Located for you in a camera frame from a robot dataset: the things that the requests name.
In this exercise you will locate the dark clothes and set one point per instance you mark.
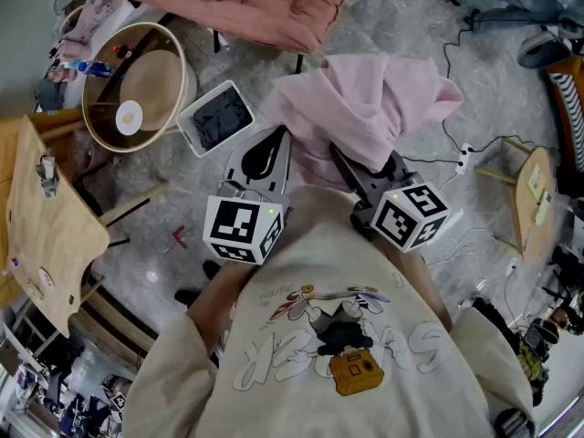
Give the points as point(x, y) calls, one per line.
point(221, 119)

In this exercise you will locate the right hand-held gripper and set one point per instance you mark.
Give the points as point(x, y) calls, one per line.
point(401, 217)

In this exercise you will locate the small white plate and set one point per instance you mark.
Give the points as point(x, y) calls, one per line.
point(128, 117)

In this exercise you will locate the grey device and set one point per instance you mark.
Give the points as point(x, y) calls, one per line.
point(47, 176)

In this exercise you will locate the small wooden side table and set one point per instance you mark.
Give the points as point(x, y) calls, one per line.
point(529, 208)

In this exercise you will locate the blue plastic water bottle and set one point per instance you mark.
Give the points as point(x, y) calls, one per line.
point(93, 68)

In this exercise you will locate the light wooden desk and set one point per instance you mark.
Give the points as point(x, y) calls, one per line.
point(50, 244)

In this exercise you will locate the person's cream printed t-shirt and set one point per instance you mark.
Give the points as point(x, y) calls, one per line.
point(328, 290)

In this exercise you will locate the round glass wooden-rim table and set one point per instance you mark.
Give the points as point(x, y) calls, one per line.
point(155, 85)

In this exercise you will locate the cartoon print cushion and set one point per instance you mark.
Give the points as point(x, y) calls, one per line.
point(93, 21)

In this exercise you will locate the person's right forearm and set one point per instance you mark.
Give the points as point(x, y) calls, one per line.
point(420, 281)

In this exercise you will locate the pink quilted cushion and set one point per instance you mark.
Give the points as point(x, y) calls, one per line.
point(255, 3)

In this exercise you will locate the black chair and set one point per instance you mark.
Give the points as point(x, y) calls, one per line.
point(91, 194)

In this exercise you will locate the white plastic laundry basket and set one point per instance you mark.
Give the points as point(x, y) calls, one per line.
point(187, 126)

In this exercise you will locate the light pink garment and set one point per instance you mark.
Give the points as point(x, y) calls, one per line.
point(360, 103)

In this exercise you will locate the white power strip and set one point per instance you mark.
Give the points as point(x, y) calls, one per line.
point(463, 157)

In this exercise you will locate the dark red-capped soda bottle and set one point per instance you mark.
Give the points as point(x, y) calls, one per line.
point(122, 52)

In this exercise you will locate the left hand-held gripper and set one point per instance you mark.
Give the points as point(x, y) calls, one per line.
point(232, 222)

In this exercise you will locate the orange striped seat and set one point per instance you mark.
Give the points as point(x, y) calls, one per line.
point(568, 107)

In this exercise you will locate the person's left forearm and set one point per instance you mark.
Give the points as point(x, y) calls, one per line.
point(219, 299)

